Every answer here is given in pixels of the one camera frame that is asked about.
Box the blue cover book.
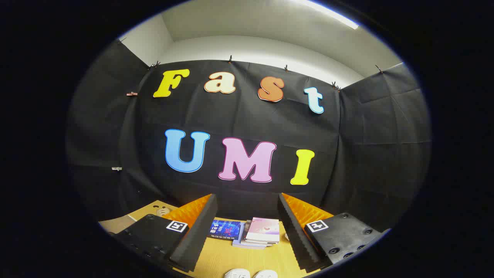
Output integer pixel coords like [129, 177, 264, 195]
[208, 219, 242, 241]

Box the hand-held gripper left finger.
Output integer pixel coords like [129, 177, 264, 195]
[111, 193, 219, 273]

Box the pink cover book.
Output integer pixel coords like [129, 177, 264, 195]
[246, 217, 280, 244]

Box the pale blue book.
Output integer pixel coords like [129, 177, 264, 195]
[232, 222, 267, 250]

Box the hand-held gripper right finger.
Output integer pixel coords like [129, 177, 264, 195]
[277, 192, 391, 273]

